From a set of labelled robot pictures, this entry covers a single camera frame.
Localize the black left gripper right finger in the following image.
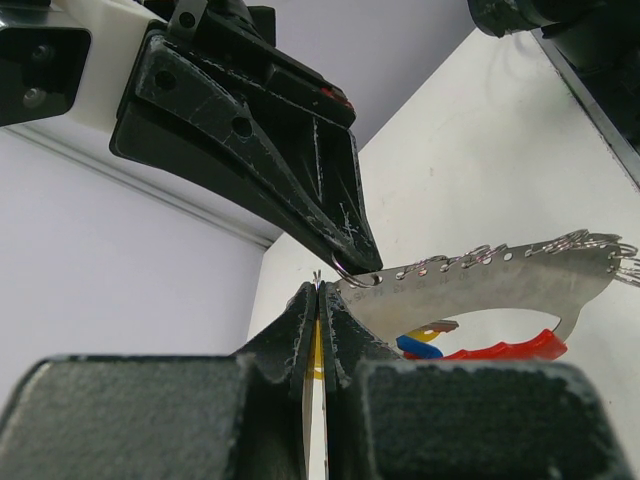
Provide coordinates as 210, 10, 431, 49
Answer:
318, 284, 633, 479

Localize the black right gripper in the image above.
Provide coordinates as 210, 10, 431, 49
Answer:
110, 1, 382, 274

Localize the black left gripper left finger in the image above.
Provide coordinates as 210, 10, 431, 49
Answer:
1, 283, 317, 479

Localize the yellow tag key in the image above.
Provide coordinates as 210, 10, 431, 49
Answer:
307, 319, 325, 381
407, 320, 459, 343

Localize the metal keyring holder red handle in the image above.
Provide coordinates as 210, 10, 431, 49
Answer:
334, 229, 639, 361

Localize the blue tag key on holder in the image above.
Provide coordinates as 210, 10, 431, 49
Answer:
396, 335, 444, 360

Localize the yellow tag key on holder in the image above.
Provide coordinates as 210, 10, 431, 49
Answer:
407, 320, 459, 343

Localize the right aluminium frame post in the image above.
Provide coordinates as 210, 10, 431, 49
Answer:
4, 125, 281, 249

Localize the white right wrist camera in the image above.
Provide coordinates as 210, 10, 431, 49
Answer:
1, 1, 166, 132

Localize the aluminium mounting rail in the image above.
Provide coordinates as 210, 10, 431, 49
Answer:
532, 30, 639, 191

